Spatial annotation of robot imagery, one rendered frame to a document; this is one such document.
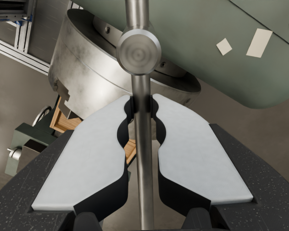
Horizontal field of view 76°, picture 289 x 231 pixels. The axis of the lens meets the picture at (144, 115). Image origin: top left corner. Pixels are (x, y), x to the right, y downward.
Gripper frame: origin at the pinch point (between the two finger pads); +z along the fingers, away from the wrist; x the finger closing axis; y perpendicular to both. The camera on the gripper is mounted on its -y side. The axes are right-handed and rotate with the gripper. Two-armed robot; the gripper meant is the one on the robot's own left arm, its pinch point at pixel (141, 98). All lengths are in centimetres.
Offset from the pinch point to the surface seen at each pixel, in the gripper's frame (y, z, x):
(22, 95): 66, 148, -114
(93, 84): 5.4, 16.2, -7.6
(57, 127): 37, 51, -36
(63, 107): 11.9, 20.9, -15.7
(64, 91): 7.9, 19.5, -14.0
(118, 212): 237, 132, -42
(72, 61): 2.5, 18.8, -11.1
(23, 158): 48, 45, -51
